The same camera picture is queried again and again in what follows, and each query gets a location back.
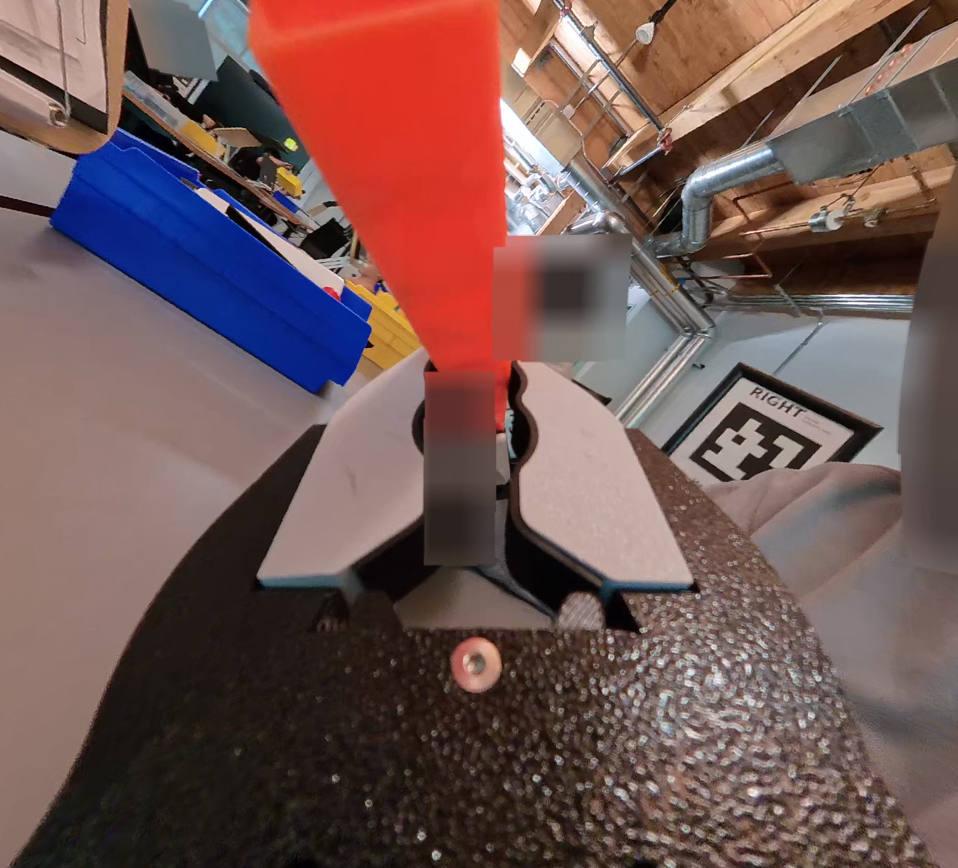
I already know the round metal duct pipe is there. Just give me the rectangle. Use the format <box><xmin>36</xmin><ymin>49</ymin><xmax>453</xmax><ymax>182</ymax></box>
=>
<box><xmin>650</xmin><ymin>142</ymin><xmax>785</xmax><ymax>257</ymax></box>

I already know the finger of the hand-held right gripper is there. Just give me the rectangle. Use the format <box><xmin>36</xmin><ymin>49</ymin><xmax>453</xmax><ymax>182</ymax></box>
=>
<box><xmin>393</xmin><ymin>565</ymin><xmax>560</xmax><ymax>631</ymax></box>

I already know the wooden document stand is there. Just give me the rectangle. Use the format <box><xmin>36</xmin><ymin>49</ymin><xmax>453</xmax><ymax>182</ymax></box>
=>
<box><xmin>0</xmin><ymin>0</ymin><xmax>137</xmax><ymax>156</ymax></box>

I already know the framed black and white poster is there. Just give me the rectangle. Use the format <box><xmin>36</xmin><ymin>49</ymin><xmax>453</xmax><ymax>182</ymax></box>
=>
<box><xmin>662</xmin><ymin>362</ymin><xmax>884</xmax><ymax>484</ymax></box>

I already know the grey desk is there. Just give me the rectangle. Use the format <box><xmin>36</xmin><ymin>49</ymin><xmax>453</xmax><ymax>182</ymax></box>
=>
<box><xmin>0</xmin><ymin>131</ymin><xmax>420</xmax><ymax>854</ymax></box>

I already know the blue plastic bin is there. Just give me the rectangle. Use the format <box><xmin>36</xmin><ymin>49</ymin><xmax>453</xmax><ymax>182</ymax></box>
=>
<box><xmin>51</xmin><ymin>129</ymin><xmax>374</xmax><ymax>389</ymax></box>

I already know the yellow plastic bin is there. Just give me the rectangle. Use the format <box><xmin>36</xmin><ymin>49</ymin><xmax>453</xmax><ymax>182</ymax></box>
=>
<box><xmin>346</xmin><ymin>280</ymin><xmax>425</xmax><ymax>370</ymax></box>

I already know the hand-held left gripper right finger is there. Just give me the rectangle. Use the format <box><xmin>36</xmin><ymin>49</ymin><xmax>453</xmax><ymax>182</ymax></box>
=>
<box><xmin>503</xmin><ymin>359</ymin><xmax>693</xmax><ymax>594</ymax></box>

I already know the rectangular metal air duct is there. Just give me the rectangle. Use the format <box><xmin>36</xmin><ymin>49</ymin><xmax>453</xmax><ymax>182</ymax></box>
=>
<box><xmin>769</xmin><ymin>22</ymin><xmax>958</xmax><ymax>186</ymax></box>

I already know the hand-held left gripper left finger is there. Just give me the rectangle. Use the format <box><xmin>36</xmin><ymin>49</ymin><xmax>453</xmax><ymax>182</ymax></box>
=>
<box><xmin>256</xmin><ymin>359</ymin><xmax>431</xmax><ymax>591</ymax></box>

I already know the orange segmented bar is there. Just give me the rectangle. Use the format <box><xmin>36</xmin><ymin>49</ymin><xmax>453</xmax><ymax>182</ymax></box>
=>
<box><xmin>231</xmin><ymin>0</ymin><xmax>511</xmax><ymax>431</ymax></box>

